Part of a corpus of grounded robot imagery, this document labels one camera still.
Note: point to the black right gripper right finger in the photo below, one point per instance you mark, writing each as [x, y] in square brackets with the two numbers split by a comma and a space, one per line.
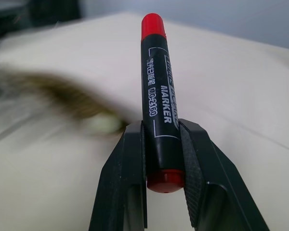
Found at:
[214, 183]

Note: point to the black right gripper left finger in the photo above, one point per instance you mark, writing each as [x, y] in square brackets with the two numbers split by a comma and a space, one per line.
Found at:
[115, 183]

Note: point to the red and black whiteboard marker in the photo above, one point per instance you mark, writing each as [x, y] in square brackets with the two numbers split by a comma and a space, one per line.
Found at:
[159, 101]

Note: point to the blurred brown and green object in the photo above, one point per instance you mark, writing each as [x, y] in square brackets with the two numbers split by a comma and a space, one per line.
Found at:
[69, 101]

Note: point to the dark blurred background object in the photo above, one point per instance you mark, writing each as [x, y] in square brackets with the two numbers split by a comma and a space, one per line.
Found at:
[36, 12]

